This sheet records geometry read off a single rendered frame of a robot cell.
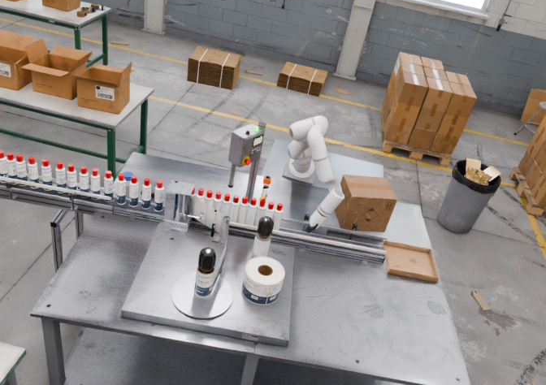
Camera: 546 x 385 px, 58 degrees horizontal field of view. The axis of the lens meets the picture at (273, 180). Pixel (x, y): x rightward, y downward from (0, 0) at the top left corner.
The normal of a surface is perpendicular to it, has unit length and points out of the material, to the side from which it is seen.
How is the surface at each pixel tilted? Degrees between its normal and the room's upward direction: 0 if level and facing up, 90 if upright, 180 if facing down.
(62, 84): 90
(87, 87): 91
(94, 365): 0
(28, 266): 0
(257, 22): 90
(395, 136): 93
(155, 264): 0
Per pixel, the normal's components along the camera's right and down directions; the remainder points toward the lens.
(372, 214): 0.11, 0.57
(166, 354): 0.17, -0.83
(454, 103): -0.15, 0.53
